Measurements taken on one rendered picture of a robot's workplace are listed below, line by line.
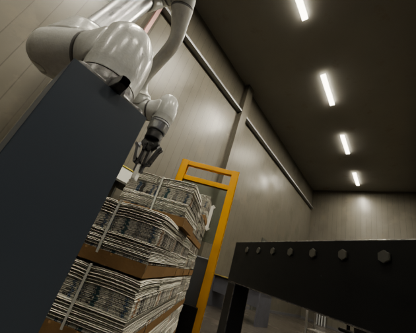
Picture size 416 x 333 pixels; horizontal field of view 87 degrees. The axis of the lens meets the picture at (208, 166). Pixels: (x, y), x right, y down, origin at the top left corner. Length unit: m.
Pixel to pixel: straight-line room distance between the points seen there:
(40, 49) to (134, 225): 0.61
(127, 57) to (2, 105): 3.12
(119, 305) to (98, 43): 0.77
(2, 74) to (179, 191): 3.07
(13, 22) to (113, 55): 3.49
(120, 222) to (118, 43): 0.59
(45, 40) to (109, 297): 0.79
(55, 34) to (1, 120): 2.89
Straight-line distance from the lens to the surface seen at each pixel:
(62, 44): 0.80
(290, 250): 0.53
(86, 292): 0.92
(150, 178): 1.24
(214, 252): 2.50
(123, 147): 0.57
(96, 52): 0.69
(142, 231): 0.86
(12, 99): 3.75
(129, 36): 0.72
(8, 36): 4.04
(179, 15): 1.18
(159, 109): 1.05
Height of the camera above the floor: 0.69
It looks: 24 degrees up
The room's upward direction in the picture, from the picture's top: 18 degrees clockwise
